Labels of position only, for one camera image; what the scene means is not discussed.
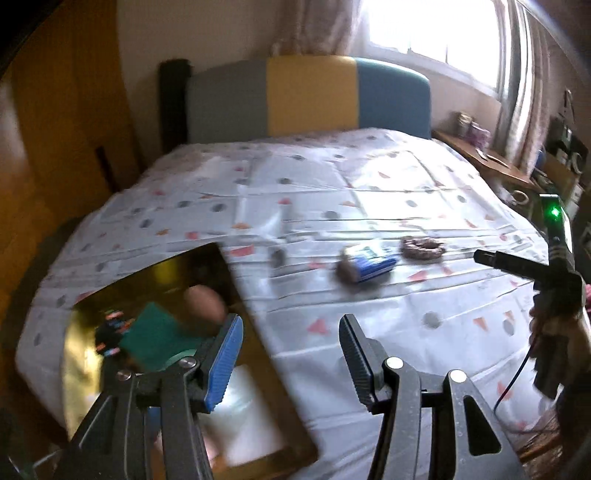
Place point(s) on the white cup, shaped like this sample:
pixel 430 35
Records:
pixel 520 197

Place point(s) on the brown egg-shaped makeup sponge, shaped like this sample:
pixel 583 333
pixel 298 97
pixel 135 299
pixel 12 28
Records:
pixel 203 307

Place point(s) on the green yellow scouring sponge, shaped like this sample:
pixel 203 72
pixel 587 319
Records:
pixel 157 337

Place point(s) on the person's right hand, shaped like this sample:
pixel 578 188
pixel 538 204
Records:
pixel 577 337

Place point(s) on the patterned storage jar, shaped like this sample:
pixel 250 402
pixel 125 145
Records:
pixel 463 123
pixel 479 134

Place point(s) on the window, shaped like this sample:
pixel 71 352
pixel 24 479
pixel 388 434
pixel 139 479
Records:
pixel 438 32

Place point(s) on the blue cup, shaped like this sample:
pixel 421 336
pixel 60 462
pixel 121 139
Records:
pixel 542 159

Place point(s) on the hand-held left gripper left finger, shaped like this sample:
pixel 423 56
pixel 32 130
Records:
pixel 226 364

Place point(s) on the beige patterned curtain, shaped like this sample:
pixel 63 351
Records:
pixel 318 27
pixel 531 92

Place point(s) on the cluttered side shelf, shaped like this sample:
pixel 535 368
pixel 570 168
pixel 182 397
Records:
pixel 563 175

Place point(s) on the wooden desk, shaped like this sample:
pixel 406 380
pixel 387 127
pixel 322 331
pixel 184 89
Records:
pixel 508 173

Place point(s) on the brown patterned scrunchie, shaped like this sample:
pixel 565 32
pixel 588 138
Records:
pixel 406 247

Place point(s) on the white foam sponge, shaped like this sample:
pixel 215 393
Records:
pixel 254 415

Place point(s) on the gold rectangular tray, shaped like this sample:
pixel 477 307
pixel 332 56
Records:
pixel 83 323

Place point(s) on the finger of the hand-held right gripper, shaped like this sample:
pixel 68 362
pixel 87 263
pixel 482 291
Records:
pixel 508 263

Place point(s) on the dark fuzzy hair bun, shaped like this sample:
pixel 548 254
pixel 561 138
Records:
pixel 347 272

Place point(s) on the blue white packet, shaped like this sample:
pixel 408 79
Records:
pixel 374 263

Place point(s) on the printed white bedsheet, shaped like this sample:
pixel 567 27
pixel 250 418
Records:
pixel 369 207

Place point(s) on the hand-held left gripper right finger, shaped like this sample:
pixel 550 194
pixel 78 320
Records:
pixel 358 360

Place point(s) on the grey yellow blue headboard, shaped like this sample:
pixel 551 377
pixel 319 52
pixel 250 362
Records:
pixel 309 97

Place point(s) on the wooden wardrobe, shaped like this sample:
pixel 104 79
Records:
pixel 60 115

